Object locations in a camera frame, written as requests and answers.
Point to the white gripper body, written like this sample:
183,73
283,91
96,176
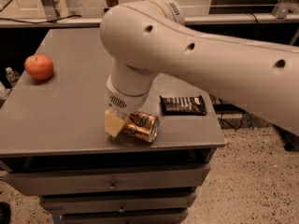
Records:
124,102

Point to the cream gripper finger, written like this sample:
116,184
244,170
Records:
114,122

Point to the orange soda can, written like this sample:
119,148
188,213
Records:
143,126

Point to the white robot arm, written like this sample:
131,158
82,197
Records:
149,37

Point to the dark snack bar wrapper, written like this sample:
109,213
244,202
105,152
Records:
183,106

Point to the middle grey drawer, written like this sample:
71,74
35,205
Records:
119,203

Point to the grey drawer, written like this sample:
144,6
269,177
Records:
119,203
164,216
103,180

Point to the red apple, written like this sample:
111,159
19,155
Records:
39,67

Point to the bottom grey drawer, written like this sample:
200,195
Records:
164,216

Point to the top grey drawer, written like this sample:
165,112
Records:
103,180

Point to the grey metal frame rail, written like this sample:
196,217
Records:
211,19

